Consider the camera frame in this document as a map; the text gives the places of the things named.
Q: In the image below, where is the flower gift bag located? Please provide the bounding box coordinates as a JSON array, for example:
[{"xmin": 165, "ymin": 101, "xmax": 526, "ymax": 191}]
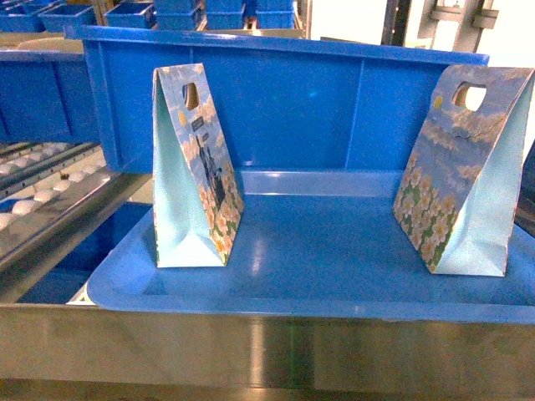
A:
[
  {"xmin": 393, "ymin": 65, "xmax": 534, "ymax": 277},
  {"xmin": 152, "ymin": 63, "xmax": 244, "ymax": 268}
]

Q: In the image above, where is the roller conveyor track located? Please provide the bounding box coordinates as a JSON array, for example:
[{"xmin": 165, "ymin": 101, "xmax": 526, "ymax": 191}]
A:
[{"xmin": 0, "ymin": 140, "xmax": 113, "ymax": 251}]

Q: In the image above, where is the blue plastic tray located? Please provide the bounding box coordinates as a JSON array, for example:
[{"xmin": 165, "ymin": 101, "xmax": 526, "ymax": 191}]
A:
[{"xmin": 88, "ymin": 170, "xmax": 534, "ymax": 324}]

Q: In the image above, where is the large blue plastic crate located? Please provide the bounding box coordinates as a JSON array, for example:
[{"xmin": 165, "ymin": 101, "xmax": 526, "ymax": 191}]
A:
[{"xmin": 66, "ymin": 25, "xmax": 489, "ymax": 174}]

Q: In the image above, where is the blue crate at left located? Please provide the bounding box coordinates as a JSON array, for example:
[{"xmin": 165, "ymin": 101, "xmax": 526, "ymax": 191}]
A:
[{"xmin": 1, "ymin": 50, "xmax": 99, "ymax": 144}]

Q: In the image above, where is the stainless steel rack rail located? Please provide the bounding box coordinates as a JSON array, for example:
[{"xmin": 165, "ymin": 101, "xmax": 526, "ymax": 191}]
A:
[{"xmin": 1, "ymin": 304, "xmax": 534, "ymax": 397}]

